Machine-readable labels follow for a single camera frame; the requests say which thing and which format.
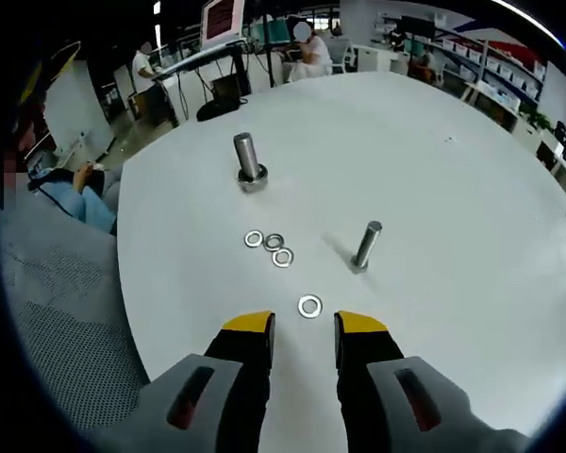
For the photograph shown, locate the white chair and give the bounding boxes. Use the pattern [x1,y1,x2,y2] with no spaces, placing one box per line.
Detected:
[330,37,359,75]

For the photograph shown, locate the shelving with white bins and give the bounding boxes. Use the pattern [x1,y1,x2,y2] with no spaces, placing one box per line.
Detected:
[372,11,548,124]

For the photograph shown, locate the small steel stud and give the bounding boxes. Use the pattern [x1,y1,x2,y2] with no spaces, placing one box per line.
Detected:
[349,220,384,276]

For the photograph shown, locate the grey mesh office chair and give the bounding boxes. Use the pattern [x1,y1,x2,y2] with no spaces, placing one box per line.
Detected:
[0,211,152,435]

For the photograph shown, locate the white rolling cabinet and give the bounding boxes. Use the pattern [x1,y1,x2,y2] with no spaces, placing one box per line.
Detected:
[44,60,117,157]

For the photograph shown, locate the white laptop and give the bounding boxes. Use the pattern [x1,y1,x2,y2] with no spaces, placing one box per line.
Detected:
[200,0,246,48]

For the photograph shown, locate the large threaded steel stud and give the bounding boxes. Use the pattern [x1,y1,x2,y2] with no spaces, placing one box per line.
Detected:
[233,132,271,194]

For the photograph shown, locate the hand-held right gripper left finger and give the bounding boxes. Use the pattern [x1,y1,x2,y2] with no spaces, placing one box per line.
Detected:
[92,310,277,453]

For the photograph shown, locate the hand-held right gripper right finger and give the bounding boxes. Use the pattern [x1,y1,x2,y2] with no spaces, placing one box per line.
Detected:
[333,310,532,453]

